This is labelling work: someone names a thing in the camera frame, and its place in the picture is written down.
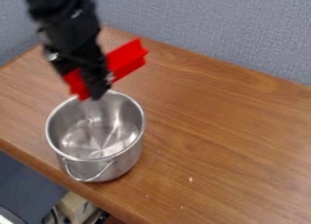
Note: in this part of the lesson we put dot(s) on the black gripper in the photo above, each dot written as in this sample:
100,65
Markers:
71,47

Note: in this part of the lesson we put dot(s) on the red plastic block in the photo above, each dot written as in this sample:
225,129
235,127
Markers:
124,60

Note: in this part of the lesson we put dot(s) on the metal pot with handle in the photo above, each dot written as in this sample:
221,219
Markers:
95,136

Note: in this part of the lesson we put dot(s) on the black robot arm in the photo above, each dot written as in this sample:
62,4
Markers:
54,10

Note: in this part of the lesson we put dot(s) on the beige box under table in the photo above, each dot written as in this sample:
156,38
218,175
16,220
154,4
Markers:
74,210

